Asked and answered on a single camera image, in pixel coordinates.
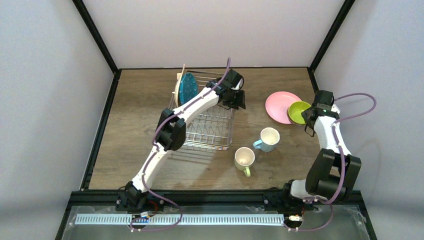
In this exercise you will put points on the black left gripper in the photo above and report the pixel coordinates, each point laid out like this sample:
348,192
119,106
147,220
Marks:
234,99

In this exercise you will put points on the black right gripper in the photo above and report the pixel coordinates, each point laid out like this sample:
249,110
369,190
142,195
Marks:
309,119

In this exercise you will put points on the lime green bowl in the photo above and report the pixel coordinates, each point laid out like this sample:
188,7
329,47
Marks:
295,111

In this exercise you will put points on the teal polka dot plate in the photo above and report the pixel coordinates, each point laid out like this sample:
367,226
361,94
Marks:
188,88

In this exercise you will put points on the pink round plate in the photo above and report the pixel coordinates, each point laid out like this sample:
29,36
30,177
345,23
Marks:
277,105

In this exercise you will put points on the metal wire dish rack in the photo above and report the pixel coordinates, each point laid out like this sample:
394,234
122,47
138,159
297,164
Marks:
212,129

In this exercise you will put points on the bamboo pattern square plate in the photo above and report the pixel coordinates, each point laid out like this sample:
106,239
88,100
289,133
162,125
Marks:
179,77

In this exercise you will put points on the light blue mug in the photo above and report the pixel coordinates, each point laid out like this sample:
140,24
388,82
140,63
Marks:
269,137

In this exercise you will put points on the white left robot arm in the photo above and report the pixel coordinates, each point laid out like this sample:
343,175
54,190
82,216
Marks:
170,134

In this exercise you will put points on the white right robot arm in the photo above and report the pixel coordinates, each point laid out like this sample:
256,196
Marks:
333,174

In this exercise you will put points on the pale green mug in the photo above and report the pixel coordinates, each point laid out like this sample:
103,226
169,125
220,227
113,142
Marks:
244,158

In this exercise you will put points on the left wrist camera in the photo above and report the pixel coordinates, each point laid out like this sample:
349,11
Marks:
239,85

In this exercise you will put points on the black aluminium frame rail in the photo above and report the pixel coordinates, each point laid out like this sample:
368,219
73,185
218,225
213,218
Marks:
272,199

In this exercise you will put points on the white slotted cable duct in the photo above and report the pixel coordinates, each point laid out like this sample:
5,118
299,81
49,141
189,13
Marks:
186,219

